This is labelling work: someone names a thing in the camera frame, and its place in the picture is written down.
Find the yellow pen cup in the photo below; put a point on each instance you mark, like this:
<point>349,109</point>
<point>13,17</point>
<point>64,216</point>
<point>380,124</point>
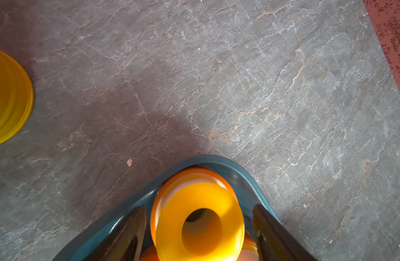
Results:
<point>16,97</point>

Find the orange tape roll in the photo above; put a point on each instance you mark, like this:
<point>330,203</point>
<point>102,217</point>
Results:
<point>149,254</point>
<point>197,174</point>

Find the yellow tape roll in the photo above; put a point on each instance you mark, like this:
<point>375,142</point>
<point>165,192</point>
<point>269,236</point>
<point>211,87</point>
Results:
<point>201,222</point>
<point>249,251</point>

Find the orange tape roll bottom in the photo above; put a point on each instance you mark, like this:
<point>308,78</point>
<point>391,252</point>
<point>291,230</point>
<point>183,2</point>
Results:
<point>149,254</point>

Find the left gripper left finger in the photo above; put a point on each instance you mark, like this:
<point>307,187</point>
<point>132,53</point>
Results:
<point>125,242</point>

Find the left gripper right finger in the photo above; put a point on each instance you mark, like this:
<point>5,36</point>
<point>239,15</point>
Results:
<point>274,242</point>

